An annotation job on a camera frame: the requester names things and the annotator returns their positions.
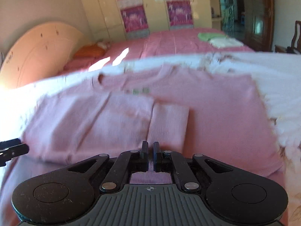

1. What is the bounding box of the white folded cloth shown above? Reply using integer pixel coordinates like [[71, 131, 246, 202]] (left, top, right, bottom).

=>
[[209, 37, 244, 48]]

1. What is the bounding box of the green folded cloth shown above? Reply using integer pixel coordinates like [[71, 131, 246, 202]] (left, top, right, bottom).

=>
[[198, 33, 227, 42]]

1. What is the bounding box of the cream built-in wardrobe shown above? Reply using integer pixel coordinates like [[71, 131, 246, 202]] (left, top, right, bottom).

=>
[[81, 0, 213, 42]]

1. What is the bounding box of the pink long-sleeve sweater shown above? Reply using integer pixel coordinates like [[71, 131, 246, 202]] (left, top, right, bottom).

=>
[[1, 65, 285, 225]]

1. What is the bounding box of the orange striped pillow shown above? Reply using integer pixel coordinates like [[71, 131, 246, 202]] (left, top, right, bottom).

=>
[[72, 44, 107, 58]]

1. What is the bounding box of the white floral bed sheet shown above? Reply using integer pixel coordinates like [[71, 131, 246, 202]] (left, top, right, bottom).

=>
[[1, 53, 300, 225]]

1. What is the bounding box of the dark wooden chair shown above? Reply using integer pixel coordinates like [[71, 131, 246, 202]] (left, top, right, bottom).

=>
[[274, 21, 300, 56]]

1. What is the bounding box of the lower left purple poster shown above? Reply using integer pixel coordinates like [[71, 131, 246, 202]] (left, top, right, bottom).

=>
[[121, 5, 150, 40]]

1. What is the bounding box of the cream wooden headboard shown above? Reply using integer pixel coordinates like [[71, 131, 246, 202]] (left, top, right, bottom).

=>
[[1, 22, 91, 89]]

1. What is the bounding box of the lower right purple poster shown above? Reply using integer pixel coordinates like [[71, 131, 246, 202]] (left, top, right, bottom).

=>
[[166, 0, 193, 30]]

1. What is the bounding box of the dark brown wooden door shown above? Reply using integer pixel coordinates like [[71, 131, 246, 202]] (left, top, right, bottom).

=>
[[244, 0, 274, 52]]

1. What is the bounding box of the pink checkered bedspread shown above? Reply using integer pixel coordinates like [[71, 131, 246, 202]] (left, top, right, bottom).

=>
[[60, 28, 253, 75]]

